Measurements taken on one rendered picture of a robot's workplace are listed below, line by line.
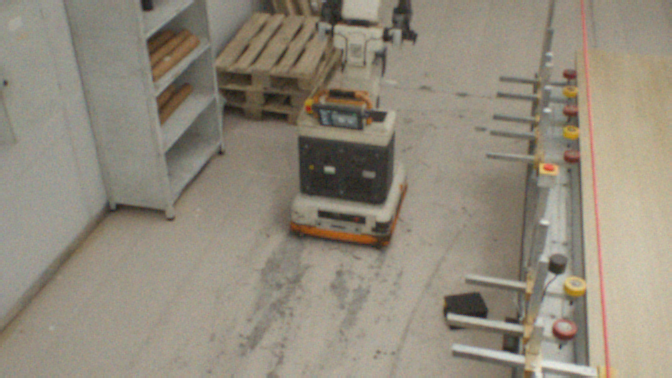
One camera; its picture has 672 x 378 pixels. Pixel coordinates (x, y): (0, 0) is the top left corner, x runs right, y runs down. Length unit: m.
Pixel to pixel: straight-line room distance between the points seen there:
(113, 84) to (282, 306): 1.62
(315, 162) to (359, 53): 0.68
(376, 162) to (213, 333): 1.31
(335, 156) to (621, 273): 1.83
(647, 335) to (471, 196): 2.38
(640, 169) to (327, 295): 1.77
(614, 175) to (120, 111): 2.77
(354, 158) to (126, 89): 1.38
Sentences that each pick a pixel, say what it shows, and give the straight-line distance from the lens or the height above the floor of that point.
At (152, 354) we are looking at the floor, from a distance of 3.90.
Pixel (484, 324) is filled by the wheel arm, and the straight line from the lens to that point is 2.75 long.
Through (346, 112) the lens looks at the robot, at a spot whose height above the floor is 0.93.
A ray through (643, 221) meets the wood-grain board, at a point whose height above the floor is 0.90.
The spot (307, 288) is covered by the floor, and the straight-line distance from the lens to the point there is 4.14.
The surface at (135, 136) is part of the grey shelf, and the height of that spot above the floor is 0.61.
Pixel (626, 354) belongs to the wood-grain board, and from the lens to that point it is 2.72.
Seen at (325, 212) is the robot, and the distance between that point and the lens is 4.30.
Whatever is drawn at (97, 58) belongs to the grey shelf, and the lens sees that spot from 4.39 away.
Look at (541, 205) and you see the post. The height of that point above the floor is 1.05.
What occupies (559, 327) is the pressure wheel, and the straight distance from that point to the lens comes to 2.73.
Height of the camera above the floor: 2.74
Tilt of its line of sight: 34 degrees down
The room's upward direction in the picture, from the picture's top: straight up
